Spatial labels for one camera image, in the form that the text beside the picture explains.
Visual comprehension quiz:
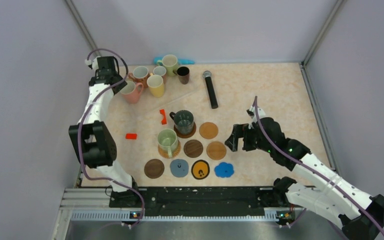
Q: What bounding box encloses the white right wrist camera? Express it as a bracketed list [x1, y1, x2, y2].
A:
[246, 106, 267, 130]

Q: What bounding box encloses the dark wooden round coaster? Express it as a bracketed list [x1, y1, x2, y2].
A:
[173, 123, 197, 139]

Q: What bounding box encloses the tan wooden round coaster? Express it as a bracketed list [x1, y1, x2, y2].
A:
[206, 141, 227, 161]

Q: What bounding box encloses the light brown round coaster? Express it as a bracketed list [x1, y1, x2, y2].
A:
[199, 122, 219, 140]

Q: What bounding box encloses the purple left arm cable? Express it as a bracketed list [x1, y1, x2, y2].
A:
[77, 48, 147, 229]

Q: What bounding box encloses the orange plastic piece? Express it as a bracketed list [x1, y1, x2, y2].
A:
[159, 109, 167, 125]

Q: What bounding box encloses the sage green mug back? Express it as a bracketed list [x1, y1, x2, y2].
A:
[156, 54, 179, 77]

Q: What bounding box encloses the yellow mug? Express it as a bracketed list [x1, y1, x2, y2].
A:
[147, 74, 165, 98]

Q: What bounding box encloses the brown mug white interior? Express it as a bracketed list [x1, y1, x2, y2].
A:
[128, 66, 151, 88]

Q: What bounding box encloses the dark walnut round coaster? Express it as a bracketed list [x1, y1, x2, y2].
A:
[183, 139, 204, 158]

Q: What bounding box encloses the blue cloud shaped coaster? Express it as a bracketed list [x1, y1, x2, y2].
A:
[214, 162, 235, 178]

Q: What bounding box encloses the walnut grooved round coaster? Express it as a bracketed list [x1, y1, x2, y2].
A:
[144, 159, 165, 179]

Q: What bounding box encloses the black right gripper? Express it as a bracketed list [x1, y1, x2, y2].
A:
[225, 123, 274, 153]

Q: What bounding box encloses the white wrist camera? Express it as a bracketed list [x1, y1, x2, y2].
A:
[246, 106, 267, 130]
[84, 56, 100, 71]

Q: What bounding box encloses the light blue plastic object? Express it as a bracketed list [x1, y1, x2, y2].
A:
[152, 56, 195, 65]

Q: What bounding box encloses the dark green mug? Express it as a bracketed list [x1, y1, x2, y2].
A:
[169, 110, 195, 135]

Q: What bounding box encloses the orange black smiley coaster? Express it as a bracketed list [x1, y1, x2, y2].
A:
[191, 159, 210, 180]

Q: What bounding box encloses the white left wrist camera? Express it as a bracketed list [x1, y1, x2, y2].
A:
[84, 56, 100, 71]

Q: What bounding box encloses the light green mug front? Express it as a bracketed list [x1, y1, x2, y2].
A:
[157, 128, 179, 158]

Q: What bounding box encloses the black handheld microphone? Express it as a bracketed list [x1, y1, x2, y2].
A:
[202, 70, 219, 109]

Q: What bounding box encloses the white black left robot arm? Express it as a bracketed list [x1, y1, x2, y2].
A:
[68, 56, 141, 208]

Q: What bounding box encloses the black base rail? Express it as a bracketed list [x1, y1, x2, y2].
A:
[106, 186, 295, 219]

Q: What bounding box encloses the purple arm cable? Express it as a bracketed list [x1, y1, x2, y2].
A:
[252, 96, 384, 240]
[77, 48, 147, 229]

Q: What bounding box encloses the pink mug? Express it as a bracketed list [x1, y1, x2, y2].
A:
[120, 80, 145, 104]

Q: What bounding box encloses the small grey blue mug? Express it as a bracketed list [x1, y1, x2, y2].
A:
[152, 66, 167, 84]

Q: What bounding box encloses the small orange rectangular block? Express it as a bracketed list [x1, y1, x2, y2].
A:
[125, 133, 138, 140]

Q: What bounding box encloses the dark brown mug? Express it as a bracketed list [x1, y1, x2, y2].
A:
[173, 66, 190, 85]

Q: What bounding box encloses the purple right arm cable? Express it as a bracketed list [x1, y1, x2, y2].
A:
[252, 96, 384, 240]

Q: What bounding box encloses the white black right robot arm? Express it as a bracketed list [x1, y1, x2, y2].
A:
[225, 117, 384, 240]

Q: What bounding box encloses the grey smiley silicone coaster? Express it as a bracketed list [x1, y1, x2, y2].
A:
[169, 158, 189, 178]

